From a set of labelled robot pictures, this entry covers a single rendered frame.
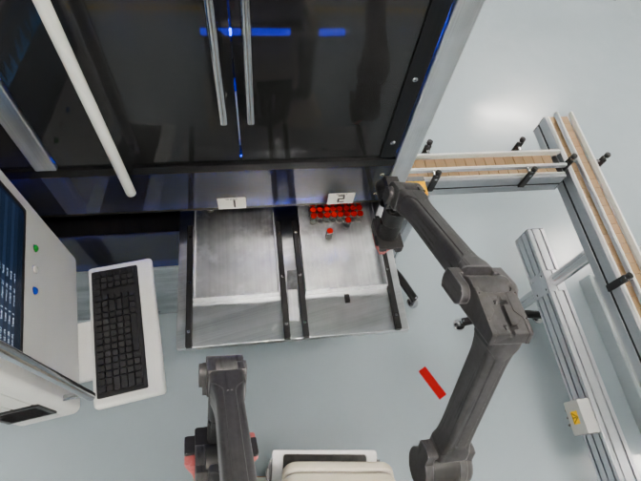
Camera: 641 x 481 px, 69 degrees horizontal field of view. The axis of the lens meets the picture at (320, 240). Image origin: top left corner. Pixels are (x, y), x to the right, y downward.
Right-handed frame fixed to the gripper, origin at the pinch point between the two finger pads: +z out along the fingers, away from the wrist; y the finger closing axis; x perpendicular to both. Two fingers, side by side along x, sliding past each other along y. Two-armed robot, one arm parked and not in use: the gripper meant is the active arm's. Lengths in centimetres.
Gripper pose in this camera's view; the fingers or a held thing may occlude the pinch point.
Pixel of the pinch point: (382, 251)
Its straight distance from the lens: 132.4
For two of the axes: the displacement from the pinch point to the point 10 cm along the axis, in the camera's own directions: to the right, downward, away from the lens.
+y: -1.3, -8.1, 5.7
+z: -0.7, 5.8, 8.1
